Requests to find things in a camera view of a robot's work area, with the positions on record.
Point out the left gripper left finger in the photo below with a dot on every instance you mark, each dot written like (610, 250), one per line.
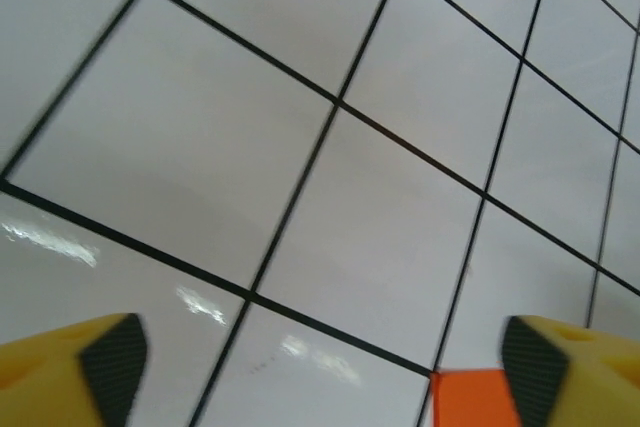
(40, 387)

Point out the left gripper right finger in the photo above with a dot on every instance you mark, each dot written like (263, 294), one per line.
(600, 387)

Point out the orange paper sheet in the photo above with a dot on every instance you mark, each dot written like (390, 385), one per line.
(470, 402)

